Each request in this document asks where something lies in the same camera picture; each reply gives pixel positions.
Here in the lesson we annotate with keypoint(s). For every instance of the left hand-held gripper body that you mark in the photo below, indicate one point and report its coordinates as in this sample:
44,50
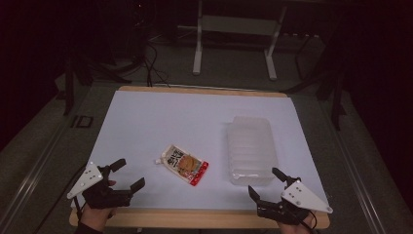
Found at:
97,191

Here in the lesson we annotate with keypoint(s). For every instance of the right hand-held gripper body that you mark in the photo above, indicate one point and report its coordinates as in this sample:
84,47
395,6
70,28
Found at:
292,201

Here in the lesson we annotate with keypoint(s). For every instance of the clear plastic container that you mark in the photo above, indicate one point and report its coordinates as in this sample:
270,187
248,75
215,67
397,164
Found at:
251,150

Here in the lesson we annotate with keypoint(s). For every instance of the white spouted sauce pouch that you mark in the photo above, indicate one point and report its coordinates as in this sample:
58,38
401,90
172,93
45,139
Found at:
185,164

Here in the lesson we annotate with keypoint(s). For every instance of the person's right hand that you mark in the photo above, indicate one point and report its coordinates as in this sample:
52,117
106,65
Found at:
298,226

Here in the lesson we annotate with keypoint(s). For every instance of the person's left hand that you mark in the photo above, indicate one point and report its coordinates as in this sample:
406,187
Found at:
96,217

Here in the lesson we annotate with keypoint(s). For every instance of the black floor socket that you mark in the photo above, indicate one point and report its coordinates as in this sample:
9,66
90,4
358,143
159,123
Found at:
82,121

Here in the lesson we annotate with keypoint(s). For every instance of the white paper sheet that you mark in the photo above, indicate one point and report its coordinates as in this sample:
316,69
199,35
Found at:
201,136

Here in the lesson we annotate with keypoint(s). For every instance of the black stand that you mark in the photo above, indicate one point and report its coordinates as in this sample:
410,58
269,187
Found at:
87,70
328,87

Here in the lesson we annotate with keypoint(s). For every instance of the white metal table frame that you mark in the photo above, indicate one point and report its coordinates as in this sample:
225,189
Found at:
235,35

